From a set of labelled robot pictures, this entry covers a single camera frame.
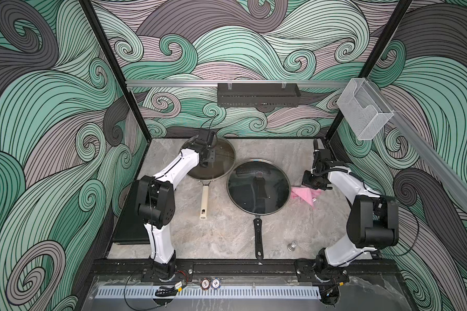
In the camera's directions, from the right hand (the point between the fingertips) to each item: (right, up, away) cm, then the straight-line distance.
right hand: (305, 183), depth 91 cm
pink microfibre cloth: (-1, -4, -3) cm, 5 cm away
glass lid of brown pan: (-39, +11, +11) cm, 42 cm away
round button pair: (-42, -35, -20) cm, 58 cm away
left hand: (-48, +16, +2) cm, 51 cm away
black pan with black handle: (-25, -16, -15) cm, 33 cm away
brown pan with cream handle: (-48, -3, -5) cm, 48 cm away
